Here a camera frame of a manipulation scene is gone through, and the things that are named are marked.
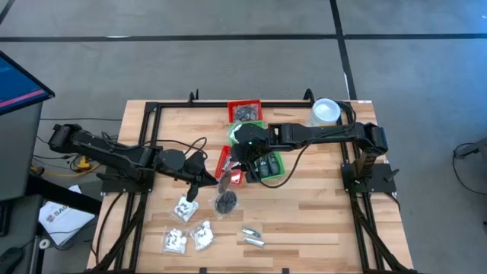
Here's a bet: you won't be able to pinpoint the dark grey travel bottle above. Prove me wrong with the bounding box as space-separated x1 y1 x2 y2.
256 158 270 179
266 154 282 177

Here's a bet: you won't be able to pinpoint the black desk beam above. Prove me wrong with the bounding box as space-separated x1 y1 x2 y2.
26 177 102 214

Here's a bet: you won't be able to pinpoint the clear bag of cotton balls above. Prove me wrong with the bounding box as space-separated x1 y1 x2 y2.
229 123 244 144
171 193 200 224
191 220 217 251
162 227 188 255

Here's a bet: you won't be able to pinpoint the looped black floor cable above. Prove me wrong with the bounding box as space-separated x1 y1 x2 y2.
451 142 487 196

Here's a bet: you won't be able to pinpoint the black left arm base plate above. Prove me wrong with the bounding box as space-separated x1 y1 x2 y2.
100 162 156 194

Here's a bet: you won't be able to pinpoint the white yellow wipes canister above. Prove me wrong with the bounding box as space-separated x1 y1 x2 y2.
310 97 342 127

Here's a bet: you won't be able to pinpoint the thin black floor cable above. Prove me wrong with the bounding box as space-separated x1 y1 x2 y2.
40 116 123 123

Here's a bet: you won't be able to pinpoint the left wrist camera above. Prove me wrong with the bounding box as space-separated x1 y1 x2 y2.
189 151 207 170

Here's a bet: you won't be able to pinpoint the monitor with blue screen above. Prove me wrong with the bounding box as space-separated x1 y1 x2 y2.
0 51 56 116

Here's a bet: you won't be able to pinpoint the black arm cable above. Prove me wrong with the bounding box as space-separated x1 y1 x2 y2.
100 131 208 155
258 99 358 190

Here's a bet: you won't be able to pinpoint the white paper booklet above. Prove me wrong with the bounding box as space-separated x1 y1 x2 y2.
37 185 96 247

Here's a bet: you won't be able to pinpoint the yellow cable bundle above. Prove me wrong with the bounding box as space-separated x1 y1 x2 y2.
32 154 112 178

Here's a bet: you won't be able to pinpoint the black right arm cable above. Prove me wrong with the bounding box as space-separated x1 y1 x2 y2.
258 99 358 190

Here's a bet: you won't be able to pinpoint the clear bag black hair ties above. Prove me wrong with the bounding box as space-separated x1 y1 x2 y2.
232 106 252 122
243 103 260 119
218 169 234 193
211 189 240 220

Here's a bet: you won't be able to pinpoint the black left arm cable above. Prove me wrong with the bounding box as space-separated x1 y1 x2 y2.
100 131 208 155

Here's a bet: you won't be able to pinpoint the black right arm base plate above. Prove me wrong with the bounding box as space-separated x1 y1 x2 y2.
341 162 397 194

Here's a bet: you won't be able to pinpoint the green plastic basket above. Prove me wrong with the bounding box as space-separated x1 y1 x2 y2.
228 120 267 148
250 150 286 182

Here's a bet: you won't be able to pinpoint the black aluminium table frame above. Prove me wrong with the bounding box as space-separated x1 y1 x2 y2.
87 88 415 274

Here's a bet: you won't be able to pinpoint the red plastic basket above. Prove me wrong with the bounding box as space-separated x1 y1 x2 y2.
227 99 264 123
215 145 247 186

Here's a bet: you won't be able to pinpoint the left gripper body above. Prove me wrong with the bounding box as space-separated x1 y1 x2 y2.
175 151 209 187

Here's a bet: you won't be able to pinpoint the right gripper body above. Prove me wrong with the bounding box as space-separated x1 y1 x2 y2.
230 123 272 165

